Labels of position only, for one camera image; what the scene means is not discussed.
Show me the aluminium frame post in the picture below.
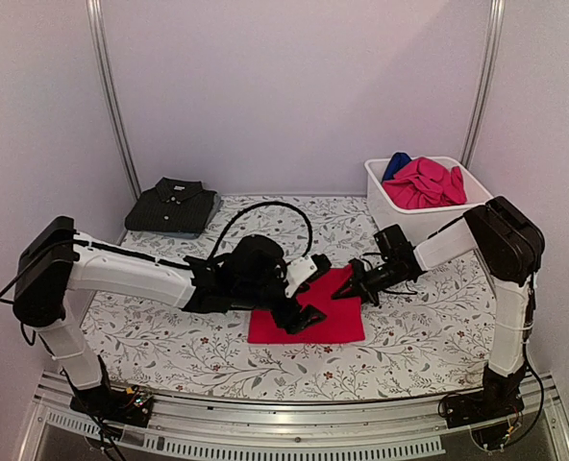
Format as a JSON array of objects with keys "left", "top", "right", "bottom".
[
  {"left": 84, "top": 0, "right": 144, "bottom": 203},
  {"left": 460, "top": 0, "right": 506, "bottom": 168}
]

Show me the black pinstriped folded shirt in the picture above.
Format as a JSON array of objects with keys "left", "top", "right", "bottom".
[{"left": 124, "top": 178, "right": 221, "bottom": 239}]

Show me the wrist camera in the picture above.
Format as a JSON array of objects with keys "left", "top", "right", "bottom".
[
  {"left": 284, "top": 255, "right": 332, "bottom": 298},
  {"left": 373, "top": 225, "right": 413, "bottom": 260}
]

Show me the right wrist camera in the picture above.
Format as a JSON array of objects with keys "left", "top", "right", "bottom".
[{"left": 373, "top": 225, "right": 413, "bottom": 260}]

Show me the aluminium frame post right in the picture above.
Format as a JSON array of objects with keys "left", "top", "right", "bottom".
[{"left": 460, "top": 0, "right": 506, "bottom": 168}]

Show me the pink garment in bin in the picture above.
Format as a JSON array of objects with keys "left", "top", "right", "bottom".
[{"left": 382, "top": 158, "right": 467, "bottom": 210}]

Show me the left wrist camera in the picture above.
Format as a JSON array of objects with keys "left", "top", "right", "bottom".
[{"left": 284, "top": 255, "right": 332, "bottom": 298}]

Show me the aluminium front rail base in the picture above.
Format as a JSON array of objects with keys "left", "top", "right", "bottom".
[{"left": 18, "top": 373, "right": 569, "bottom": 460}]

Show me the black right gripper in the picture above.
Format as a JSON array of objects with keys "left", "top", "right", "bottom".
[{"left": 333, "top": 258, "right": 401, "bottom": 306}]

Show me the magenta t-shirt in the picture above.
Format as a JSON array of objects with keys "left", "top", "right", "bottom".
[{"left": 246, "top": 266, "right": 367, "bottom": 346}]

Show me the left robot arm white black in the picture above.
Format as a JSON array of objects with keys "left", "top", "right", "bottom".
[{"left": 0, "top": 216, "right": 331, "bottom": 426}]

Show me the aluminium frame post left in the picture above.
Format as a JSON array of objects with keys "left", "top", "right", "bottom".
[{"left": 84, "top": 0, "right": 144, "bottom": 203}]

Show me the blue garment in bin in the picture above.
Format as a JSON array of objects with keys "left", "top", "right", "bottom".
[{"left": 382, "top": 152, "right": 411, "bottom": 182}]

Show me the white plastic laundry bin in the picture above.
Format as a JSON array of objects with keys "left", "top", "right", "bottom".
[{"left": 364, "top": 157, "right": 492, "bottom": 244}]

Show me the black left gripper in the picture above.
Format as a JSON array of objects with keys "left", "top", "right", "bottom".
[{"left": 235, "top": 268, "right": 328, "bottom": 335}]

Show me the grey folded garment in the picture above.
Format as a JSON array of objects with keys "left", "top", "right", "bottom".
[{"left": 133, "top": 192, "right": 221, "bottom": 239}]

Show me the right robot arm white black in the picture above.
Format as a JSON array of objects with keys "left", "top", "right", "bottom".
[{"left": 332, "top": 196, "right": 545, "bottom": 428}]

